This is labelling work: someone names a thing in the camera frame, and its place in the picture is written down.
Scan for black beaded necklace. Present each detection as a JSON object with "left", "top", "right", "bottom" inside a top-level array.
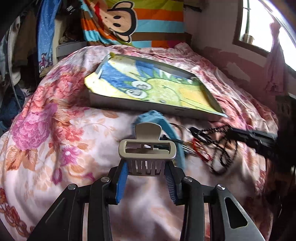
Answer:
[{"left": 189, "top": 125, "right": 239, "bottom": 175}]

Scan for beige plastic hair claw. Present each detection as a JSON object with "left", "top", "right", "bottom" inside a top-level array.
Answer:
[{"left": 118, "top": 123, "right": 177, "bottom": 176}]

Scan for thin silver bangle rings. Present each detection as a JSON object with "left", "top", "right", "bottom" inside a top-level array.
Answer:
[{"left": 169, "top": 122, "right": 197, "bottom": 153}]

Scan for pink window curtain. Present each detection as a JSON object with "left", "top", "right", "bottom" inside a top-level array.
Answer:
[{"left": 264, "top": 21, "right": 286, "bottom": 93}]

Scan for grey tray with drawing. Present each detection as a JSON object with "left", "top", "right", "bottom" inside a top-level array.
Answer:
[{"left": 84, "top": 53, "right": 227, "bottom": 121}]

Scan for striped monkey blanket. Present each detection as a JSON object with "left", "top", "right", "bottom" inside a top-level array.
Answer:
[{"left": 80, "top": 1, "right": 188, "bottom": 48}]

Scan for hanging clothes in wardrobe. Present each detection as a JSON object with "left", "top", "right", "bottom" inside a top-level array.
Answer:
[{"left": 1, "top": 8, "right": 39, "bottom": 133}]

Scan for blue dotted wardrobe curtain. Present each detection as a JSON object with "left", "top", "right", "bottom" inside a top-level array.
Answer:
[{"left": 37, "top": 0, "right": 61, "bottom": 74}]

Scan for window with dark frame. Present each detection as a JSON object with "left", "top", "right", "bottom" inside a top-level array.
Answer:
[{"left": 233, "top": 1, "right": 295, "bottom": 70}]

